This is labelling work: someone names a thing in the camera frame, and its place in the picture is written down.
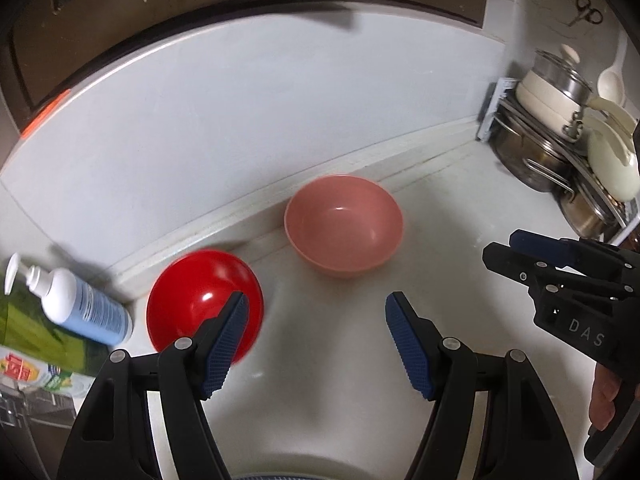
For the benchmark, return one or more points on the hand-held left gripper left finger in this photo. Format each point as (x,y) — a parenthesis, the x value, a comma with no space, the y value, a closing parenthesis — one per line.
(225,350)

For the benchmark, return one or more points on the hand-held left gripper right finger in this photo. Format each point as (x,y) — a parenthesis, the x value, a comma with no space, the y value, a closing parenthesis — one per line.
(407,345)

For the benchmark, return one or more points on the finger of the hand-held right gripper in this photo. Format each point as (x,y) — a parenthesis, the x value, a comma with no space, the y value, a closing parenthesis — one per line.
(542,247)
(505,257)

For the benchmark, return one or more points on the red bowl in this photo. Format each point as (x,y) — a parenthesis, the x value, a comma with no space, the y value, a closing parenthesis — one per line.
(195,290)

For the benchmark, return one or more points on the pink bowl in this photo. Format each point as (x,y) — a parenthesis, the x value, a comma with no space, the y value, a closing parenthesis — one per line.
(345,225)

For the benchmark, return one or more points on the person's right hand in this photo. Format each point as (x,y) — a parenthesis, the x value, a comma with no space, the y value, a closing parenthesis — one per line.
(602,395)

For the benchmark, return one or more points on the tall steel pot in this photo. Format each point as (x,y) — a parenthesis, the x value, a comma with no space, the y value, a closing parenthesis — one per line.
(585,210)

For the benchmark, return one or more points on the wide steel pot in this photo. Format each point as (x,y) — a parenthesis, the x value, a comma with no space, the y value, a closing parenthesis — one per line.
(525,160)

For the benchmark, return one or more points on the grey kitchen rack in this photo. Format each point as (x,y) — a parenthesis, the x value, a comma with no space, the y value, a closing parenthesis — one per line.
(629,225)

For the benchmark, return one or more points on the large white ceramic pot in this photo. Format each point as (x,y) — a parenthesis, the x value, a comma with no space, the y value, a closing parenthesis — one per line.
(612,165)

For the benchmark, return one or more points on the cream saucepan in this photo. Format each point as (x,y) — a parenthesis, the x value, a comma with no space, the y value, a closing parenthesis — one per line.
(540,102)

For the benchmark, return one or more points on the white pump bottle blue label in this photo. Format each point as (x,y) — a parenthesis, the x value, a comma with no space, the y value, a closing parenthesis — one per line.
(80,300)

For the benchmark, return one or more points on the steel lid with white knob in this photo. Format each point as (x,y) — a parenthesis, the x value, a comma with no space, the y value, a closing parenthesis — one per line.
(560,77)

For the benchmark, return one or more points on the white plastic spoon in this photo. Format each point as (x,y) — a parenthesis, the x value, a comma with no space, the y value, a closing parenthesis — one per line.
(610,85)

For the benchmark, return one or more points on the red label packet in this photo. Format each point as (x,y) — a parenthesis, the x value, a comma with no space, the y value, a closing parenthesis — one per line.
(30,370)

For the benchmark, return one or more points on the green packet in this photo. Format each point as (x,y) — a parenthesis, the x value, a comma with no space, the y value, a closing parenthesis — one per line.
(30,320)

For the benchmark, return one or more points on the dark cooktop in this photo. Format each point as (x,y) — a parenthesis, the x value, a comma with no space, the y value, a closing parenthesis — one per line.
(30,425)

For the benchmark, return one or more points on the hanging metal scissors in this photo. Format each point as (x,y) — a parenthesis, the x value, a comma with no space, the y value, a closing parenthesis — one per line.
(587,10)

